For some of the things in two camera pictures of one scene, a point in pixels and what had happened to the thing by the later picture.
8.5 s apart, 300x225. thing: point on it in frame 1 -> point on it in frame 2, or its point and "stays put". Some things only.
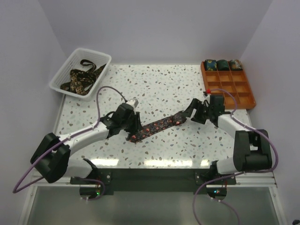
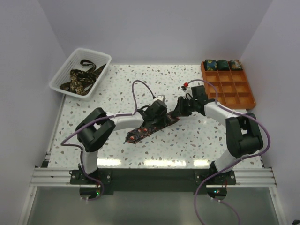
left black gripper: [137, 125] -> [163, 121]
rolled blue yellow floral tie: [210, 65] stays put
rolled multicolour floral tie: [235, 64] stays put
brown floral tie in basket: [80, 82] stays put
